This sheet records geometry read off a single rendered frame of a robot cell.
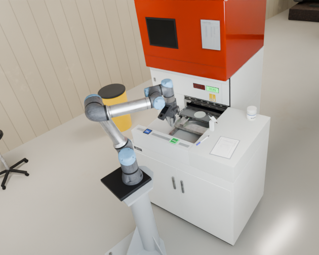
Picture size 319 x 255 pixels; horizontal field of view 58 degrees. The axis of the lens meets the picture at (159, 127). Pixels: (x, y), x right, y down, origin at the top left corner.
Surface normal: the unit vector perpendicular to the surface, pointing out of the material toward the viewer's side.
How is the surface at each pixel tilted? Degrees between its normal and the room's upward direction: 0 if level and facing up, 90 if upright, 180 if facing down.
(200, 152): 0
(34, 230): 0
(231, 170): 90
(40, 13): 90
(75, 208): 0
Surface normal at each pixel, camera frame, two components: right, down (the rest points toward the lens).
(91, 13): 0.64, 0.37
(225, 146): -0.14, -0.80
